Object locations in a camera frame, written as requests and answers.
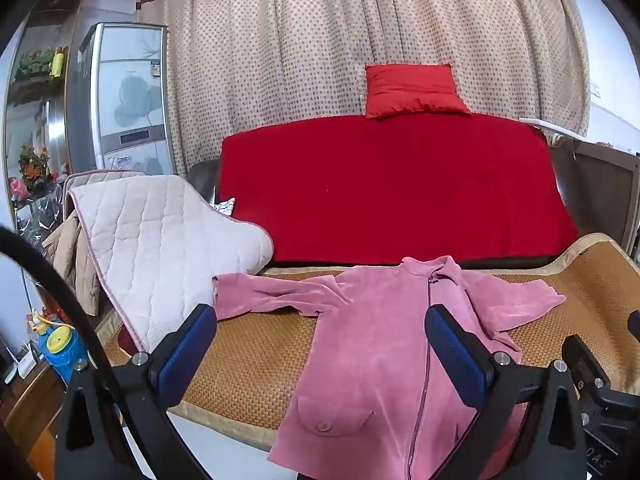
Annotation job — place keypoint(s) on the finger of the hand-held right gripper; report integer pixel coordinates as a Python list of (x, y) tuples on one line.
[(582, 362), (635, 326)]

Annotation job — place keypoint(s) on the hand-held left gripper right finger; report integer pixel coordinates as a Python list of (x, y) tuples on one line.
[(455, 355)]

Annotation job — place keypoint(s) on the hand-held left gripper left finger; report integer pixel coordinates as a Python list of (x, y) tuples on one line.
[(190, 355)]

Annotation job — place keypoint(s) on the pink zip jacket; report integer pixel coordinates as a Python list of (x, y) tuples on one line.
[(360, 340)]

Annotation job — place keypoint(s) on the woven straw mat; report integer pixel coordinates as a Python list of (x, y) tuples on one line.
[(250, 355)]

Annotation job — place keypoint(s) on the white quilted pad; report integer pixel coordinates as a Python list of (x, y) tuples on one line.
[(150, 245)]

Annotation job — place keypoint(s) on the blue and yellow toy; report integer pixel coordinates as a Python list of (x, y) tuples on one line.
[(62, 355)]

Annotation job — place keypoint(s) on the silver patterned item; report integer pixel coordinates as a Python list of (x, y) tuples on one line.
[(225, 208)]

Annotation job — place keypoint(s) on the beige jacket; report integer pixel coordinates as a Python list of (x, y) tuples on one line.
[(65, 255)]

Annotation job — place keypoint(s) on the small white device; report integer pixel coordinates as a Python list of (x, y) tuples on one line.
[(25, 362)]

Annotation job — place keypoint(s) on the wooden side table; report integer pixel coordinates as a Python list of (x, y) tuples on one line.
[(30, 410)]

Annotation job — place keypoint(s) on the red blanket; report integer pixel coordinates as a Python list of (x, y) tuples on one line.
[(390, 190)]

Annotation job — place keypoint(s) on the clear plastic wrap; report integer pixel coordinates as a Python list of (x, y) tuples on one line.
[(37, 215)]

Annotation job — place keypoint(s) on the white board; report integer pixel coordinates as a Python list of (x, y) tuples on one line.
[(550, 126)]

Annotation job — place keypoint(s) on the orange flowers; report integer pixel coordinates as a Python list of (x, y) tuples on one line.
[(35, 167)]

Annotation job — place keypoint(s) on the red pillow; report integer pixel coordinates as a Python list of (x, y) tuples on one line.
[(410, 90)]

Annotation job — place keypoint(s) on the silver refrigerator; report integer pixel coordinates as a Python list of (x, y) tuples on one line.
[(130, 90)]

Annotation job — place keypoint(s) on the beige dotted curtain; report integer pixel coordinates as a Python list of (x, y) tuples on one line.
[(280, 50)]

